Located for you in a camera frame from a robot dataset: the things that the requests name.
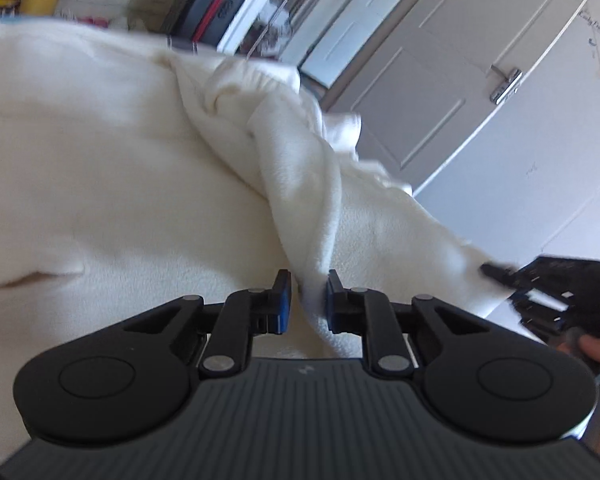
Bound white fleece zip jacket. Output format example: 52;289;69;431
0;20;504;462

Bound white room door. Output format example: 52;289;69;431
331;0;586;193

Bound black red suitcase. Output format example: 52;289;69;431
169;0;245;47

